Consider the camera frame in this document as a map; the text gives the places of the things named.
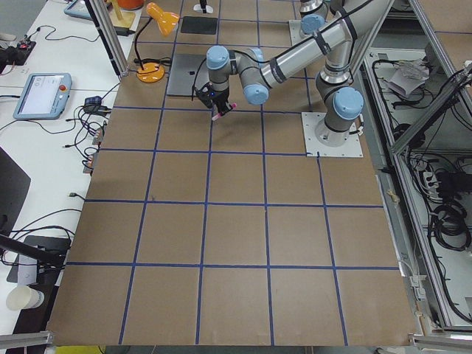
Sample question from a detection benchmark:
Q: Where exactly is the black mousepad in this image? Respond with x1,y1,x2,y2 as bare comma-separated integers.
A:
181,16,218,35

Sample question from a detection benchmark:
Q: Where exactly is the white computer mouse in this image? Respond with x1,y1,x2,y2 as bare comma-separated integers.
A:
193,4,214,14

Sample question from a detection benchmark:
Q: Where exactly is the pink pen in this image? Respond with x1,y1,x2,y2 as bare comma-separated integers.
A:
212,103,237,121

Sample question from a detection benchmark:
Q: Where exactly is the orange desk lamp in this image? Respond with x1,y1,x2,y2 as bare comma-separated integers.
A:
132,1,180,83

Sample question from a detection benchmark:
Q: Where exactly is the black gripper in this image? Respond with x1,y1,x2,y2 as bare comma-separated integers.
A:
195,83,230,117

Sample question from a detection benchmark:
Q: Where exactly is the black power adapter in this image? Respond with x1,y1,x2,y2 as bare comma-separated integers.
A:
114,26,135,36

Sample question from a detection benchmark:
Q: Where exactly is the grey closed laptop notebook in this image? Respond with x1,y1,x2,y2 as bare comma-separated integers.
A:
167,54,209,97

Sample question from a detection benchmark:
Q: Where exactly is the wooden stand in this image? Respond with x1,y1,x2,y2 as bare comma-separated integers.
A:
108,0,136,30

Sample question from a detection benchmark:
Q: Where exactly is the orange cylindrical container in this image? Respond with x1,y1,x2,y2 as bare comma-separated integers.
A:
117,0,145,10

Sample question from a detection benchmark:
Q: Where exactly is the white paper cup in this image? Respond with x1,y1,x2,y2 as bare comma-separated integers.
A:
6,285,45,310

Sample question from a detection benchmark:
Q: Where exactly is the blue teach pendant tablet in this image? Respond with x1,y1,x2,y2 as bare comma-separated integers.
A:
13,73,72,120

